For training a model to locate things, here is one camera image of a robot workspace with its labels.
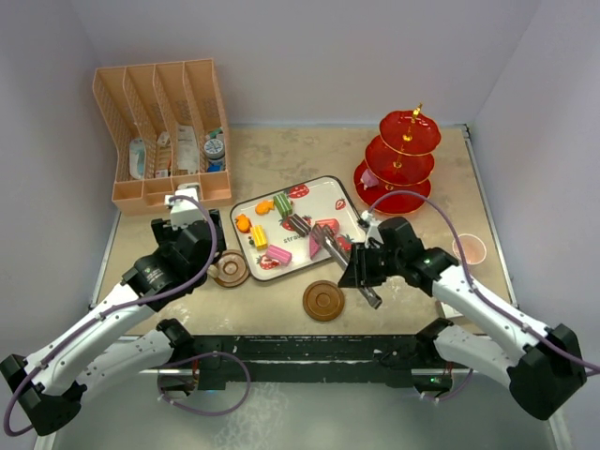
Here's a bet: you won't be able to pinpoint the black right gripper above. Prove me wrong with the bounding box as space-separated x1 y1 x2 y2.
338 242 404 288

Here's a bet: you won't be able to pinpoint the coral toy cake slice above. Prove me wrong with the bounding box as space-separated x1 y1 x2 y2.
315 218 339 234

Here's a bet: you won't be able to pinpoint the metal serving tongs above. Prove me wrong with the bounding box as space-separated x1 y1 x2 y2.
310 224 383 309

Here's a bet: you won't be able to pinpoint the purple fuzzy sweet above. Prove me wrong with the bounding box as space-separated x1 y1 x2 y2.
360 169 379 190

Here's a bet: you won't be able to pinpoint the brown toy cake slice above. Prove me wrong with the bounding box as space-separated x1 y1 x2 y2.
287 214 311 237

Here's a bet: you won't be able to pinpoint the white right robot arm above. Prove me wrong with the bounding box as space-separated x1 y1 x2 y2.
338 212 587 421

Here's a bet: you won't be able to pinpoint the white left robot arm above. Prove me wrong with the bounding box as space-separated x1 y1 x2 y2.
1 210 226 436

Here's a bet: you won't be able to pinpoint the orange fish cake left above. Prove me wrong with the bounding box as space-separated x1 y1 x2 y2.
235 214 252 233

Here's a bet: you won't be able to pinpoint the orange fish cake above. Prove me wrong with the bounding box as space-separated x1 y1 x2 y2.
235 214 252 233
255 200 275 216

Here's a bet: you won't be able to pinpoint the yellow toy cake slice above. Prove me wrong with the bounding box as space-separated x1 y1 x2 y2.
250 225 268 250

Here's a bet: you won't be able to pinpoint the orange fish cake upper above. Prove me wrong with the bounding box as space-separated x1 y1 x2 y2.
255 200 275 216

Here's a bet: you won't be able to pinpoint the brown coaster by mug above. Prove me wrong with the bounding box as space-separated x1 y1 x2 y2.
213 249 249 288

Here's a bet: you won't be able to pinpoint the beige ceramic mug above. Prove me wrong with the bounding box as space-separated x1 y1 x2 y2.
207 264 219 278

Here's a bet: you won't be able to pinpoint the white sachet packet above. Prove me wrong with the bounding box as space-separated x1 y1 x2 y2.
176 125 200 174

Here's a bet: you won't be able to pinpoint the white strawberry tray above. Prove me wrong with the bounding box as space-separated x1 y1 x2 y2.
230 176 365 282

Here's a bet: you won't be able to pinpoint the blue white round tin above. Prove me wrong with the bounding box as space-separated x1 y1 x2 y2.
203 138 225 160

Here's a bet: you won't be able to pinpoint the green toy cake slice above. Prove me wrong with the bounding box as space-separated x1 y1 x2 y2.
273 192 293 218

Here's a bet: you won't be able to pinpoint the white red card box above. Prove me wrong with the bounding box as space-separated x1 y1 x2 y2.
436 302 465 324

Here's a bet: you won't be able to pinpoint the clear plastic cup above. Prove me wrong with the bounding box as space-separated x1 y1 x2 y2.
452 233 488 266

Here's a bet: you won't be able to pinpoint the red three-tier stand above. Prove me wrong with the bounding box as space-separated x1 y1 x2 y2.
353 104 442 216

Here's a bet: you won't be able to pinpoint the small boxed packets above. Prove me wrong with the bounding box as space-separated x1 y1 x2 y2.
154 131 172 178

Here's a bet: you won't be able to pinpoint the pink toy cake slice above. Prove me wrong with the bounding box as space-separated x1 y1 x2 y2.
265 245 293 266

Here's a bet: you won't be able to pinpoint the brown coaster centre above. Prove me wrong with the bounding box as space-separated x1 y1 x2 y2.
303 280 345 323

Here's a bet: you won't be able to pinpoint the blue white pouch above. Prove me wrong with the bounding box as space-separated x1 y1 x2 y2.
128 138 145 180

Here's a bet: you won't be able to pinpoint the pink desk organizer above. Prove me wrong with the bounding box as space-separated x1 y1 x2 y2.
93 59 233 216

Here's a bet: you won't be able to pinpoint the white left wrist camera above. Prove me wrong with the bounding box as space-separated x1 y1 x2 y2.
164 187 203 230

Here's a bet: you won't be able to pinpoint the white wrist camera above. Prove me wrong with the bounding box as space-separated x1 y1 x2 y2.
164 187 203 230
358 210 383 248

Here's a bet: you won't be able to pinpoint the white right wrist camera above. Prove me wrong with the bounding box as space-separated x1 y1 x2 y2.
358 210 383 248

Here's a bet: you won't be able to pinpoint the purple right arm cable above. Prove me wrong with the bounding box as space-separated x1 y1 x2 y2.
365 189 600 379

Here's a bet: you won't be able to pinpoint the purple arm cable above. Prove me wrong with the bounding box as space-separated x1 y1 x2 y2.
365 189 600 379
2 195 218 437

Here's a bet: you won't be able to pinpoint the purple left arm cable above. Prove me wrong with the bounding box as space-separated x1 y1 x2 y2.
2 195 218 437

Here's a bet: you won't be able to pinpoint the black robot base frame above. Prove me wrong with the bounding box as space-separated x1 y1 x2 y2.
158 320 465 393

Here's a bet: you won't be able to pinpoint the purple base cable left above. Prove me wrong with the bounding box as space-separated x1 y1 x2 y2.
157 349 253 417

